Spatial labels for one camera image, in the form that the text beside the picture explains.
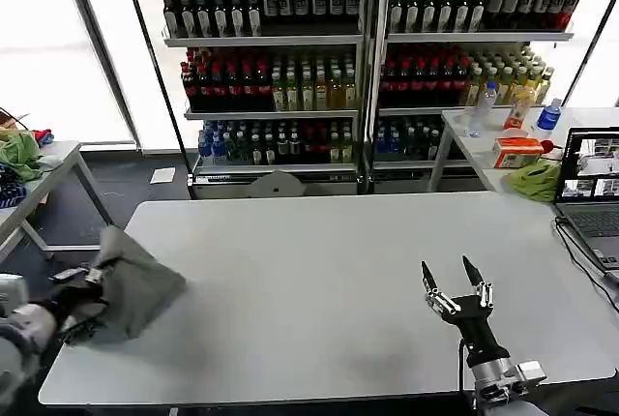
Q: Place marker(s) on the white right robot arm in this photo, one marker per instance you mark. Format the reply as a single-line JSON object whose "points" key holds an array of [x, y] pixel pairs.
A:
{"points": [[503, 372]]}

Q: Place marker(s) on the green crumpled cloth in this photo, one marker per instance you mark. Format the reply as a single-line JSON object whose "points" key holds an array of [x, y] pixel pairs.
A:
{"points": [[21, 155], [537, 181]]}

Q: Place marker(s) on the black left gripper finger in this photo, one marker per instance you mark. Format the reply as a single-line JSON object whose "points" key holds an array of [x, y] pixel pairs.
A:
{"points": [[94, 276]]}

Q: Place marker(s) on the blue label water bottle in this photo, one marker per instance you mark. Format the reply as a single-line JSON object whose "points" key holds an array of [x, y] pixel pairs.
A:
{"points": [[549, 118]]}

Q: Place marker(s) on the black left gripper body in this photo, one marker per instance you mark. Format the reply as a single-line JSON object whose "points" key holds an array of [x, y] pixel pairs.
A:
{"points": [[79, 302]]}

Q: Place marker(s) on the small red object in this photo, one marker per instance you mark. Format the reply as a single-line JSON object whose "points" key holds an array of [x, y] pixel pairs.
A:
{"points": [[547, 145]]}

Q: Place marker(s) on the white side table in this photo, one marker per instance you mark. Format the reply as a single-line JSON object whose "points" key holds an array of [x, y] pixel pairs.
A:
{"points": [[464, 155]]}

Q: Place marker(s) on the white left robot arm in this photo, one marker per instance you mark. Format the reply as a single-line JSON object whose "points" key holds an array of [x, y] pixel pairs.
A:
{"points": [[29, 329]]}

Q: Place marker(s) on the grey side table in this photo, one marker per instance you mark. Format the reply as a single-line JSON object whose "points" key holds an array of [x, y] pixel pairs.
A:
{"points": [[53, 164]]}

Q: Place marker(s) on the orange juice bottle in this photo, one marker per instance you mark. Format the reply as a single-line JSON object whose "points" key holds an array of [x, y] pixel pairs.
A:
{"points": [[517, 111]]}

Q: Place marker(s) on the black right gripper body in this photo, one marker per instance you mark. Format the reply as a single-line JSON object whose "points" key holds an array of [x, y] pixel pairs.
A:
{"points": [[474, 324]]}

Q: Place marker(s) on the red and blue cloth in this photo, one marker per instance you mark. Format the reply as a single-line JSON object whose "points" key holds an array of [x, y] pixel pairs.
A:
{"points": [[43, 136]]}

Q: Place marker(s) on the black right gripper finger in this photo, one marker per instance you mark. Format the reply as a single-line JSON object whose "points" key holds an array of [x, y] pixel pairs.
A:
{"points": [[485, 295], [437, 297]]}

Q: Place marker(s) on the orange tissue box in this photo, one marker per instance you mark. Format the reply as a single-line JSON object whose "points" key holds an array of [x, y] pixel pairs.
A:
{"points": [[516, 152]]}

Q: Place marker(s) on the shelf rack with bottles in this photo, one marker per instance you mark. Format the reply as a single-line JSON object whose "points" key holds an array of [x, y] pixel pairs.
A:
{"points": [[464, 72], [271, 77]]}

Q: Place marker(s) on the clear bottle with blue cap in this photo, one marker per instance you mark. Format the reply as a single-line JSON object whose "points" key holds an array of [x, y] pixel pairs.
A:
{"points": [[486, 101]]}

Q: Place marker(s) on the grey open laptop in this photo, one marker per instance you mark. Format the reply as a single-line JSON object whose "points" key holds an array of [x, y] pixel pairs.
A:
{"points": [[592, 220]]}

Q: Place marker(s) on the round grey stool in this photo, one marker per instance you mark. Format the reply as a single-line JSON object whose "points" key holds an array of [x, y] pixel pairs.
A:
{"points": [[276, 185]]}

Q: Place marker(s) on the blue striped cloth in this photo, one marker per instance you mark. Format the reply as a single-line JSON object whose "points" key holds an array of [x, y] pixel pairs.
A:
{"points": [[9, 188]]}

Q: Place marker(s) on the grey printed t-shirt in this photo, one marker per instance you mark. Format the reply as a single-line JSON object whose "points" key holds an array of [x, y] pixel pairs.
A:
{"points": [[138, 285]]}

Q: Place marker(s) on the white paper sheet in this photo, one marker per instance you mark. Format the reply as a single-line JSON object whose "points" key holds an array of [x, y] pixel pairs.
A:
{"points": [[163, 176]]}

